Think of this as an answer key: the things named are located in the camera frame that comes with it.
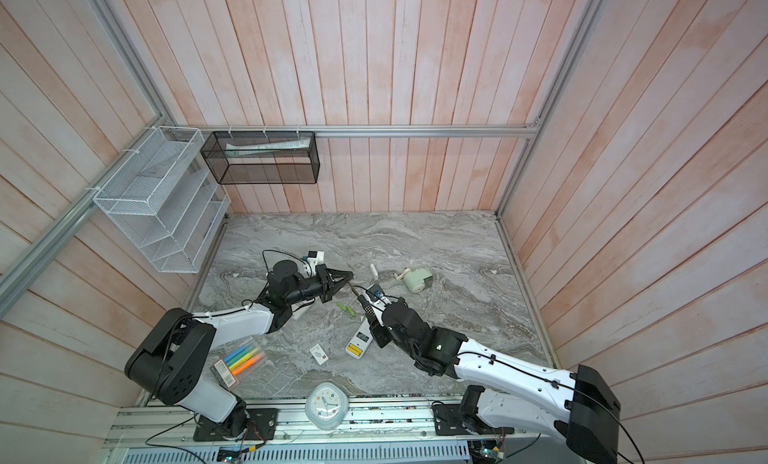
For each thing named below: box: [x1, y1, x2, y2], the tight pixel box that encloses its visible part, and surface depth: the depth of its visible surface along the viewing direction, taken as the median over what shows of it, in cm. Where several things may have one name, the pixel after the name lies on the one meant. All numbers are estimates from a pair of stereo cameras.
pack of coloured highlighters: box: [210, 336, 267, 391], surface depth 85 cm
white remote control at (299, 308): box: [291, 298, 315, 321], surface depth 75 cm
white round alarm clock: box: [305, 382, 349, 431], surface depth 76 cm
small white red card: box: [309, 343, 329, 365], surface depth 85 cm
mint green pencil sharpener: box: [394, 266, 433, 293], surface depth 99 cm
